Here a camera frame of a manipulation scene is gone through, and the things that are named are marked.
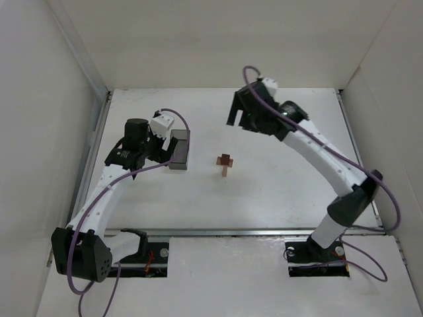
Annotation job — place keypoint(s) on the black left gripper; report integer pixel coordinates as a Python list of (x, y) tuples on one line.
[(164, 148)]

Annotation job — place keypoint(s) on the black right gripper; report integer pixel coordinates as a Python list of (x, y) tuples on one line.
[(244, 105)]

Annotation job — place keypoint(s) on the smoky transparent plastic bin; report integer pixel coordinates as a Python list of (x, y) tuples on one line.
[(181, 151)]

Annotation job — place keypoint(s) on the dark red wood block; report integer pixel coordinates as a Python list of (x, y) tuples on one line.
[(225, 159)]

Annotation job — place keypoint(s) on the striped light wood block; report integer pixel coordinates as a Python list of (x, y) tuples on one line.
[(218, 162)]

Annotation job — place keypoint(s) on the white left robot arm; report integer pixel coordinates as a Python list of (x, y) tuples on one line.
[(81, 249)]

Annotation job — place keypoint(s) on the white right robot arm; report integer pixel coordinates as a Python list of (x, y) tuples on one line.
[(290, 124)]

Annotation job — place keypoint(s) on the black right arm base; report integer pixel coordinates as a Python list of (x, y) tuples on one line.
[(307, 259)]

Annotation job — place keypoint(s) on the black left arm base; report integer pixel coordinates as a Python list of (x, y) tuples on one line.
[(152, 264)]

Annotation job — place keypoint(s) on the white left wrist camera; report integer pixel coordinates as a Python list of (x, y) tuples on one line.
[(161, 124)]

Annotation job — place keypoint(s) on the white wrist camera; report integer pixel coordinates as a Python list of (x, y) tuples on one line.
[(270, 84), (161, 124)]

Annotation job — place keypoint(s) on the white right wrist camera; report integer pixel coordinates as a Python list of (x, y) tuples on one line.
[(270, 84)]

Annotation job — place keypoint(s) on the aluminium rail left edge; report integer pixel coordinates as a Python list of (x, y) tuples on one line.
[(90, 152)]

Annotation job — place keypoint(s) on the aluminium rail edge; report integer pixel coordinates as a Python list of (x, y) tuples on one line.
[(90, 152), (226, 232), (349, 128)]

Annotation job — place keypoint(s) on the aluminium rail front edge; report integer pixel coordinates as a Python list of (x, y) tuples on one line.
[(226, 232)]

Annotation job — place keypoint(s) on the aluminium rail right edge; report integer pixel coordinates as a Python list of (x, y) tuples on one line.
[(349, 128)]

